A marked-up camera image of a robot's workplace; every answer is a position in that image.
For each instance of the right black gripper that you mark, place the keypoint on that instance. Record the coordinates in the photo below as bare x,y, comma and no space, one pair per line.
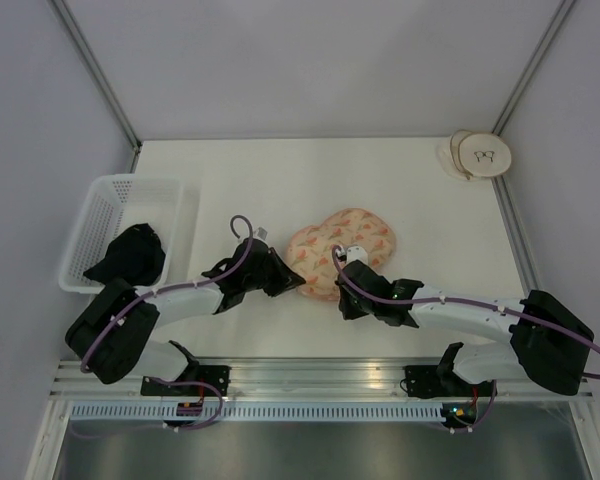
348,310

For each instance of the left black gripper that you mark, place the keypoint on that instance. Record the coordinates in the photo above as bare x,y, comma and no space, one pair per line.
285,278

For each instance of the floral laundry bag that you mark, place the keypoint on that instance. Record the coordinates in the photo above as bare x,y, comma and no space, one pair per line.
308,253

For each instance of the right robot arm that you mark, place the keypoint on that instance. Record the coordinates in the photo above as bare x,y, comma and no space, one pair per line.
535,338

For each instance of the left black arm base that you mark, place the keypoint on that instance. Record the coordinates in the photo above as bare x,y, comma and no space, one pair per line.
204,380

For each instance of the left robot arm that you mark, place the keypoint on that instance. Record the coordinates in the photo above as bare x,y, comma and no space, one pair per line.
112,336

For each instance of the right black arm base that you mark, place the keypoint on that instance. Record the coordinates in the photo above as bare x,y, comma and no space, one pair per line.
424,382

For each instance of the black garment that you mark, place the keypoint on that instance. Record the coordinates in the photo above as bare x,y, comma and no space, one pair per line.
135,256

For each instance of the white plastic basket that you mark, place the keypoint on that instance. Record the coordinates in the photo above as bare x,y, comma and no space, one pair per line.
113,204

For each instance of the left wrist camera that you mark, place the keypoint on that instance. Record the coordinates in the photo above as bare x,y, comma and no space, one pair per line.
261,233

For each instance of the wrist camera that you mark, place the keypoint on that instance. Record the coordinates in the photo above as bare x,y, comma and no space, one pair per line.
350,254
261,233

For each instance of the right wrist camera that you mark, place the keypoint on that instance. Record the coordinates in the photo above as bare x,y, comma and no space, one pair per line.
350,254

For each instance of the aluminium rail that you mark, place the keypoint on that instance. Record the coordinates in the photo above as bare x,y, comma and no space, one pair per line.
266,379

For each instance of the white slotted cable duct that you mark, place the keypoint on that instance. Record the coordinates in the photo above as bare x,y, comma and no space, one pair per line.
260,411

